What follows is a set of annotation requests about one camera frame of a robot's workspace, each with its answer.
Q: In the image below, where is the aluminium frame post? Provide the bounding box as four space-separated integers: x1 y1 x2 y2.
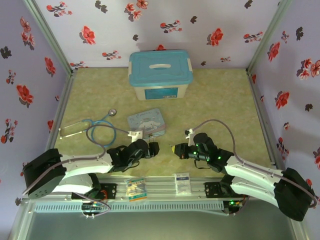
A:
22 0 75 75
246 0 294 73

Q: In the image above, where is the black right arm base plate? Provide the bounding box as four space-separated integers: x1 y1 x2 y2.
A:
204 181 251 200

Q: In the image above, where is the aluminium side rail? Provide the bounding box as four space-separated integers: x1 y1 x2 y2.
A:
246 69 286 173
44 69 77 156

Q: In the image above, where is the blue stethoscope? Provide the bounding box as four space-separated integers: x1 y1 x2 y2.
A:
58 108 118 149

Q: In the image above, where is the grey slotted cable duct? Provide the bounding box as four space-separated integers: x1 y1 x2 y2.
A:
33 201 224 214

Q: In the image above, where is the aluminium mounting rail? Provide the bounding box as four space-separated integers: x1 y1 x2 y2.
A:
21 174 251 201

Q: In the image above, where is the grey left base cable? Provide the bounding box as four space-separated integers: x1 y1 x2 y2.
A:
79 192 112 220

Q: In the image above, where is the cartoon dog tin box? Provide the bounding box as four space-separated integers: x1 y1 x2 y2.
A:
126 107 168 138

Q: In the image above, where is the grey right base cable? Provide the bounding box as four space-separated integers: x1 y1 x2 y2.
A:
223 196 251 217

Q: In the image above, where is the white blue label packet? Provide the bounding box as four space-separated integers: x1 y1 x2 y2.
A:
174 172 193 197

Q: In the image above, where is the grey base cable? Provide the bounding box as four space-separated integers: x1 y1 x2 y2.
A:
223 196 251 217
79 192 112 220

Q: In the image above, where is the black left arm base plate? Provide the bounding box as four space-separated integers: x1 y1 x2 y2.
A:
71 183 118 201

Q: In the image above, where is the blue lid storage box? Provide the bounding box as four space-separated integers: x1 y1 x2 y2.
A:
128 49 195 102

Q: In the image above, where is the clear packet of small parts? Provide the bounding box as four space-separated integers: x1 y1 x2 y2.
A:
124 177 149 203

